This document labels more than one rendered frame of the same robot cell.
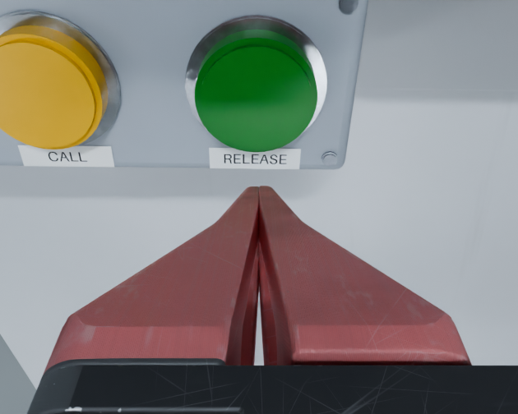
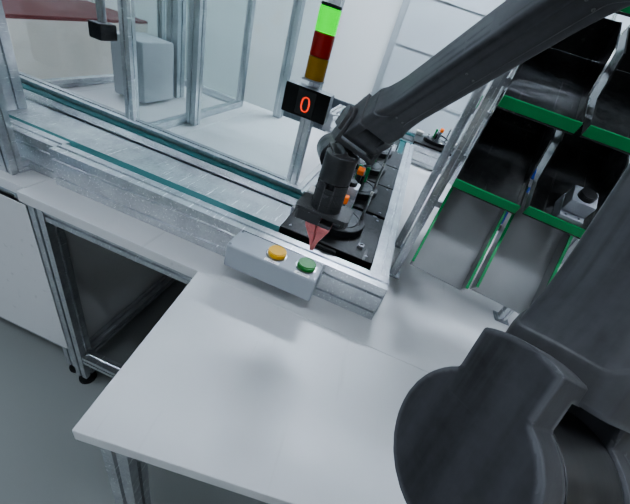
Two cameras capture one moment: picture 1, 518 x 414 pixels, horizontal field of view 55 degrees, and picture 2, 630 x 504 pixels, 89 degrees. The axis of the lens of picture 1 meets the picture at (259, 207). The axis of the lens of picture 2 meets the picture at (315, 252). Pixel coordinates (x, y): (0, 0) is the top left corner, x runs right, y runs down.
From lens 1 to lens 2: 0.68 m
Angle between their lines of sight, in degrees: 92
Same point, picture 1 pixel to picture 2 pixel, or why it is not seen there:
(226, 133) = (301, 263)
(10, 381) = not seen: outside the picture
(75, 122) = (280, 254)
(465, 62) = (337, 326)
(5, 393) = not seen: outside the picture
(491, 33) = (342, 323)
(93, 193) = (231, 314)
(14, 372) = not seen: outside the picture
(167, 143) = (288, 266)
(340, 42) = (319, 267)
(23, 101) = (275, 249)
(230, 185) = (270, 329)
